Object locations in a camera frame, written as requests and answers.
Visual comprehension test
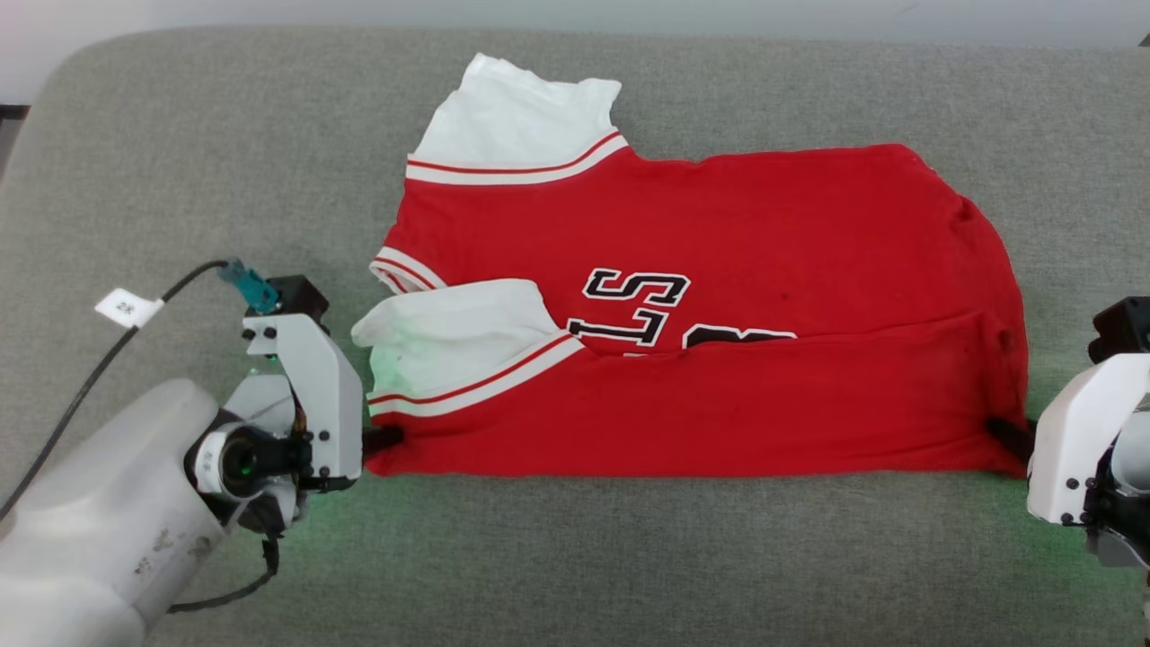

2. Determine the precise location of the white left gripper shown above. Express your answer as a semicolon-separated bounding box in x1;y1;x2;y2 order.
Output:
184;312;406;537

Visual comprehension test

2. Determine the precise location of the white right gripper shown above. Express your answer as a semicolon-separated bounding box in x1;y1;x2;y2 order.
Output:
986;352;1150;569

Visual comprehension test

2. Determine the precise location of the red and white jersey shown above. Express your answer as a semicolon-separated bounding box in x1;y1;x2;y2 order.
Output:
349;52;1033;480

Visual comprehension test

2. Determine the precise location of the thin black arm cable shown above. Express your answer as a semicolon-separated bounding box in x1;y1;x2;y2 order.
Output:
165;534;282;616

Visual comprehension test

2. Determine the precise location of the white cable label tag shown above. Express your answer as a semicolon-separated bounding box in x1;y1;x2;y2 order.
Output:
93;287;166;330

